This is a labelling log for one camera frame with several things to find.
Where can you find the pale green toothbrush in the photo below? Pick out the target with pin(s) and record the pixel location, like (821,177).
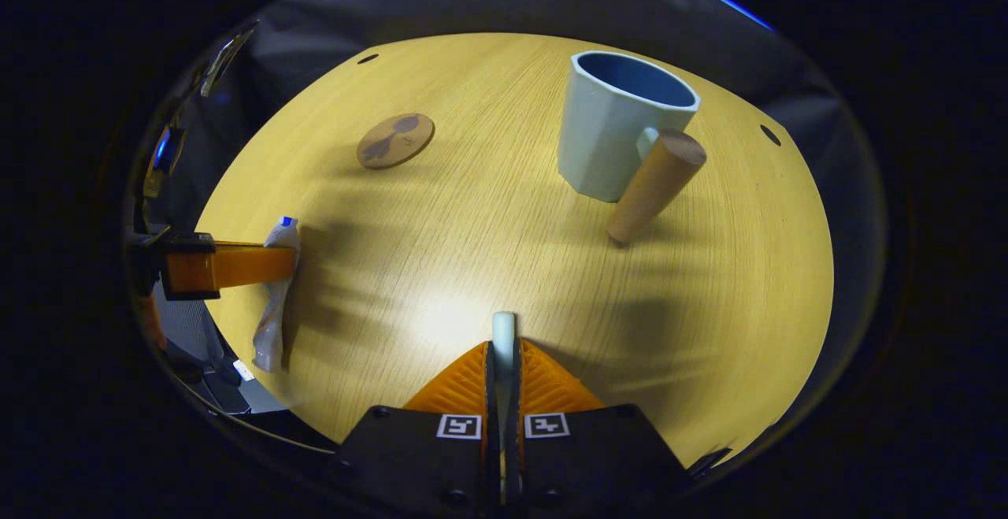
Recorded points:
(504,330)

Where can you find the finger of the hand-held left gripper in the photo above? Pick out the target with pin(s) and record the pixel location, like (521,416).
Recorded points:
(244,265)

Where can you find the round wooden coaster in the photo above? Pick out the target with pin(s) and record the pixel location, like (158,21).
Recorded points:
(394,141)

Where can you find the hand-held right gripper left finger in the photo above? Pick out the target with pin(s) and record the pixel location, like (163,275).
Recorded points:
(490,456)

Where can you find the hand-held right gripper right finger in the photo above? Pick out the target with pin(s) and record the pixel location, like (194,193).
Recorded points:
(516,456)

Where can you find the white toothpaste tube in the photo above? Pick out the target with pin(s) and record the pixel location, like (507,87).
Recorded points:
(269,330)

